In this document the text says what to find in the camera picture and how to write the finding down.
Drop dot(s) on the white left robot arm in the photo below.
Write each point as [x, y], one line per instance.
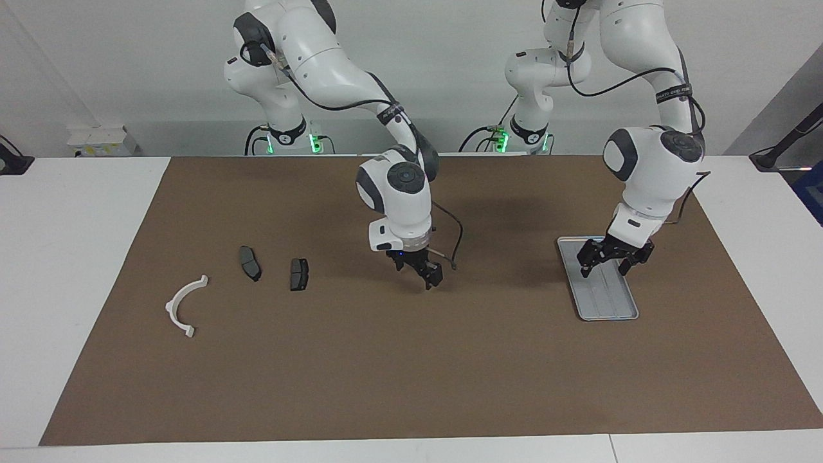
[649, 173]

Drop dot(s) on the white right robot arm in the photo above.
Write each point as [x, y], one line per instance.
[398, 206]

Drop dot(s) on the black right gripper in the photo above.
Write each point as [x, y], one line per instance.
[415, 259]

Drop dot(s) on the black camera stand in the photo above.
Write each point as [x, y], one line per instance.
[16, 165]
[771, 157]

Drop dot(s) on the short dark brake pad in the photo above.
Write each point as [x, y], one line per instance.
[299, 274]

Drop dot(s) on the white wall socket box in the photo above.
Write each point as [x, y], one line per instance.
[96, 138]

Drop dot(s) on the brown table mat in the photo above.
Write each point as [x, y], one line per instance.
[411, 373]

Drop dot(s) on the silver metal tray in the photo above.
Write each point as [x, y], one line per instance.
[611, 302]

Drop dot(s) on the white curved plastic bracket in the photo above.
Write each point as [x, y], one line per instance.
[171, 308]

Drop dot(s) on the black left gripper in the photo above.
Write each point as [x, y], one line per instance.
[617, 249]

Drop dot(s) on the long dark brake pad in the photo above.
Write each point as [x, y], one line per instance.
[249, 262]

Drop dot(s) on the blue box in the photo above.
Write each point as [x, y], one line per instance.
[811, 193]

